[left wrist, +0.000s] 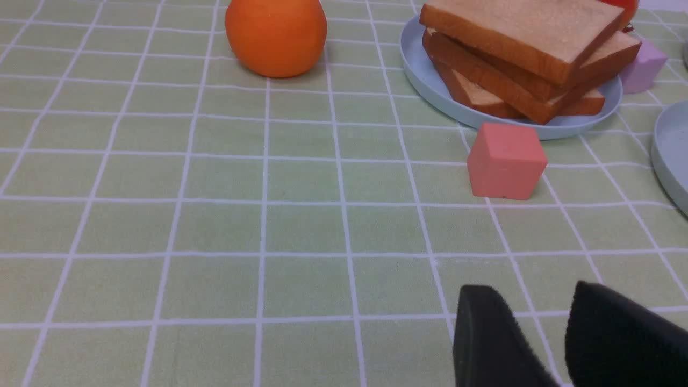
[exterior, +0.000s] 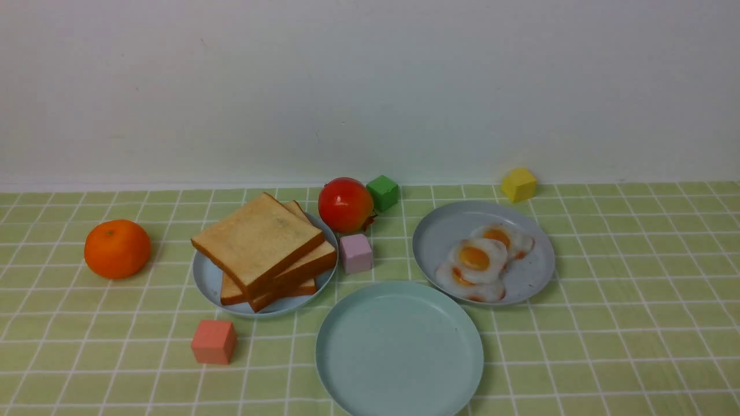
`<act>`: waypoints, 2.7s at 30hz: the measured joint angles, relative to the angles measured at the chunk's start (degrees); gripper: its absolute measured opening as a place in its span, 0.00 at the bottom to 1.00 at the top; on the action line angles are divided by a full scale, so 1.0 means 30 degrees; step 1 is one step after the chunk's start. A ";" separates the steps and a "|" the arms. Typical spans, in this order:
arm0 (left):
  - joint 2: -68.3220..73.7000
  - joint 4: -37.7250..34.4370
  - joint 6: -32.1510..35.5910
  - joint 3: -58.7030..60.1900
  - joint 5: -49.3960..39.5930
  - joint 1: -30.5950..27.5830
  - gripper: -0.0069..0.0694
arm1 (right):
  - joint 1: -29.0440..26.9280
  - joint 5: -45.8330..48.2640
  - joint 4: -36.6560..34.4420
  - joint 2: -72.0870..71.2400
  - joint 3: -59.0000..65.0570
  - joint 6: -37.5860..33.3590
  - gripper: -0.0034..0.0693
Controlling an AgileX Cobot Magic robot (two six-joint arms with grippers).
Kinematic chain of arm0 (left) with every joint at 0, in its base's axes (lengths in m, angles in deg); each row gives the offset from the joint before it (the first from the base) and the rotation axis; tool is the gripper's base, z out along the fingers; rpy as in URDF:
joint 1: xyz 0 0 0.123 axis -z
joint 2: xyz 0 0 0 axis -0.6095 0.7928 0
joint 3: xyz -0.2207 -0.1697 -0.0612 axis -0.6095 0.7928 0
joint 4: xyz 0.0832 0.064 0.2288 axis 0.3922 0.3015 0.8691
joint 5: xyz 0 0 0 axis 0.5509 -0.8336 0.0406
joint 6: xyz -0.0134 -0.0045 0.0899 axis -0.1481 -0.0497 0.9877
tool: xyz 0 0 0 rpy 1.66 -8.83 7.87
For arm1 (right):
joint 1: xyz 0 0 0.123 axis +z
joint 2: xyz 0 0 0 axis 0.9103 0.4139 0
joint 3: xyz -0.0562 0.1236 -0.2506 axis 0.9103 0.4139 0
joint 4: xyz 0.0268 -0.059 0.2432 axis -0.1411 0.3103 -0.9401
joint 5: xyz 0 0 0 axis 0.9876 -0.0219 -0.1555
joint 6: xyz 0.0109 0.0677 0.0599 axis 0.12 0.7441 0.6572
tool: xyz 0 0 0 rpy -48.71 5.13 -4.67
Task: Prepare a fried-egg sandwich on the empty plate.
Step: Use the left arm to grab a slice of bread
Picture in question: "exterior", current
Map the toast slice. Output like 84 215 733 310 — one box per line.
276 237 336 286
192 192 325 298
220 272 317 306
247 287 303 314

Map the teal empty plate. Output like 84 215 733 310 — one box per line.
315 281 484 415

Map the green cube block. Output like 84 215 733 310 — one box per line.
367 176 400 213

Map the grey-blue egg plate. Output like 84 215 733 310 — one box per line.
412 200 555 306

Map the pink-lilac cube block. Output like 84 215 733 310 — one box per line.
340 233 373 274

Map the light blue bread plate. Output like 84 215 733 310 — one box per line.
194 205 338 317

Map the fried egg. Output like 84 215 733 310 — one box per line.
434 262 507 303
447 239 508 284
471 223 535 262

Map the yellow cube block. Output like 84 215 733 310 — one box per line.
501 168 538 203

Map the orange mandarin fruit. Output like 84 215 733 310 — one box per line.
83 219 151 281

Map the red pomegranate fruit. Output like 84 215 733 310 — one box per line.
317 177 377 234

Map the salmon red cube block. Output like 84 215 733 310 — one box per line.
191 320 238 365

